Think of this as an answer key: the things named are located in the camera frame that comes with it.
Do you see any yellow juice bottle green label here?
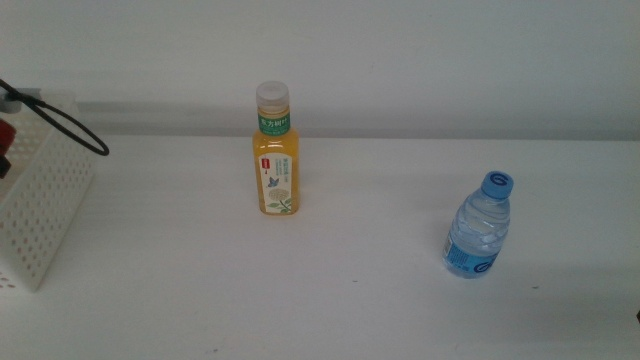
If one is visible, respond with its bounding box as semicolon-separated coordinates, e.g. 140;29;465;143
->
251;80;301;217

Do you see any clear water bottle blue cap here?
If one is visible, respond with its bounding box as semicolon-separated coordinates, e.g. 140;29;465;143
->
441;170;515;280

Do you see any red cola can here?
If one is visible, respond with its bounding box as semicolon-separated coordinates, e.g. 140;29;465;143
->
0;118;18;151

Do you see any white perforated plastic basket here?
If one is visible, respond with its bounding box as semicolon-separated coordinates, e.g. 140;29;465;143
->
0;92;96;294

